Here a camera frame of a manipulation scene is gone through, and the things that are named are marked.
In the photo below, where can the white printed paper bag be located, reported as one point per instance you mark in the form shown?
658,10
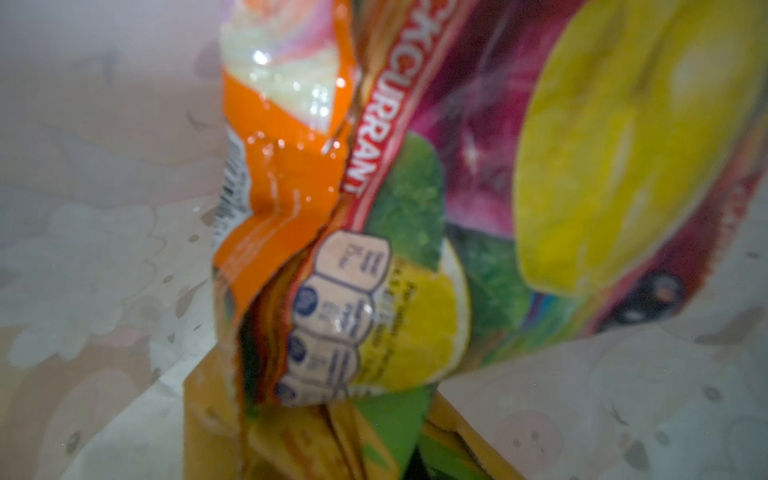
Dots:
111,161

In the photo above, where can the yellow snack packet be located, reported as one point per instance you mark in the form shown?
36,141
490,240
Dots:
415,189

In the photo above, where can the orange snack packet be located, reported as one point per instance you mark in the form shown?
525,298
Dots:
412,435

